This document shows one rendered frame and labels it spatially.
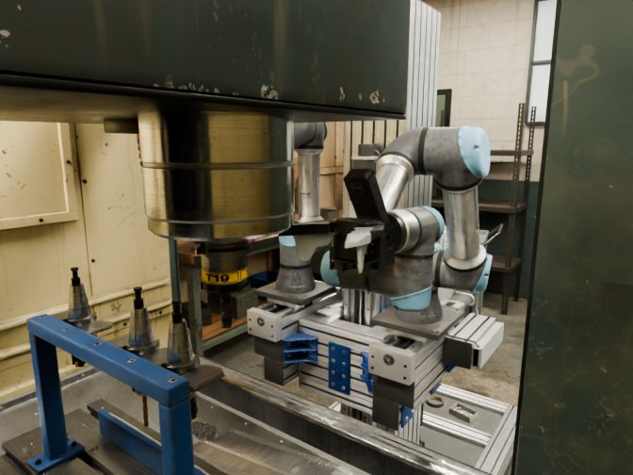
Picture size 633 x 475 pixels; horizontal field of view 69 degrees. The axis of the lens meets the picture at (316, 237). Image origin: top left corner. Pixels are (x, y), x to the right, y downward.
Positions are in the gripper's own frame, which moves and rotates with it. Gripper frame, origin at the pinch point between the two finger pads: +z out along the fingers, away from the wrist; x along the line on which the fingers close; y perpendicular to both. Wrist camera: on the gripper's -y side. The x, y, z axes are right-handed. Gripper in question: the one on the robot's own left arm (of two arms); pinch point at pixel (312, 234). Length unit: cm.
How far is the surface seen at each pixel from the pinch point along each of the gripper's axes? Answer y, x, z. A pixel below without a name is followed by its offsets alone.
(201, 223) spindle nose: -4.0, -4.7, 21.7
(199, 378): 24.2, 16.4, 7.2
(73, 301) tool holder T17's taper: 20, 55, 10
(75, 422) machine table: 56, 71, 4
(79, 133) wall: -15, 102, -14
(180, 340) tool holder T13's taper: 19.3, 21.2, 7.2
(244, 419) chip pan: 76, 67, -46
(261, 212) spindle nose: -5.0, -7.9, 17.0
